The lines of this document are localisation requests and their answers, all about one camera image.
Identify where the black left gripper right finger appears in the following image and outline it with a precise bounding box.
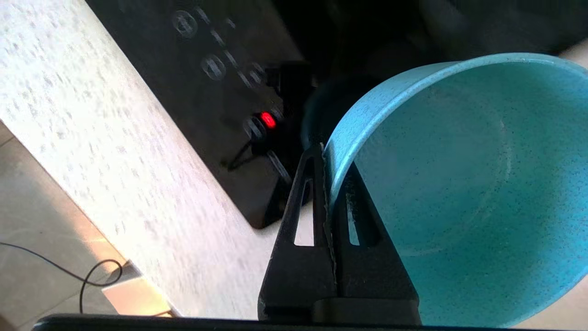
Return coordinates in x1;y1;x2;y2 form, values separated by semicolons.
328;163;421;325

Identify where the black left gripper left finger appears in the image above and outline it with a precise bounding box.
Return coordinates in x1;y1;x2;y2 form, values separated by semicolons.
258;143;338;321

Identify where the blue plastic bowl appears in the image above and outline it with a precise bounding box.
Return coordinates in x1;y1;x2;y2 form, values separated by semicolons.
301;53;588;328

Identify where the black glass cooktop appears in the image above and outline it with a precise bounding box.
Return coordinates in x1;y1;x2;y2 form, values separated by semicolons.
85;0;350;229

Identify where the thin black floor cable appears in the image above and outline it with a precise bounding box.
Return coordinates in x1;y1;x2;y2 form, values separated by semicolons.
0;242;124;314

